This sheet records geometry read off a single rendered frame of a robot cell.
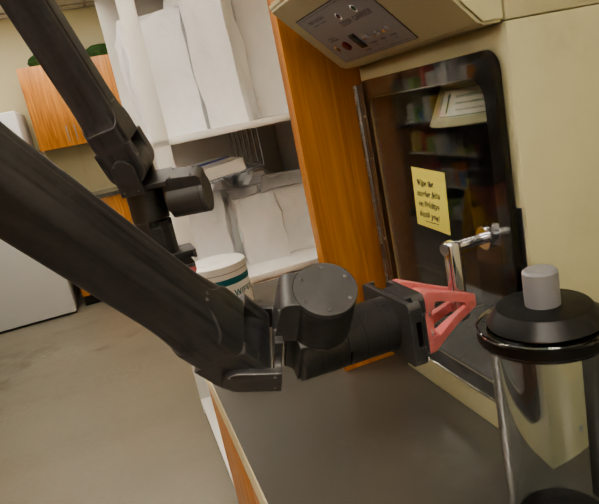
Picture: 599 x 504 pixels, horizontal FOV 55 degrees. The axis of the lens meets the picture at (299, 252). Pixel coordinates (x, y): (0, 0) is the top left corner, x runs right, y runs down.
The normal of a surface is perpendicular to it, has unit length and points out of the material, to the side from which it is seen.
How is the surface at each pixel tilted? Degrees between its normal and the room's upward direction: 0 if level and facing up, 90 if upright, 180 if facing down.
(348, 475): 0
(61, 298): 90
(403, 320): 89
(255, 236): 93
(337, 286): 39
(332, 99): 90
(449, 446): 0
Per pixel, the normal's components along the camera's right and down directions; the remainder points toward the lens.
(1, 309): 0.32, 0.17
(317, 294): 0.06, -0.64
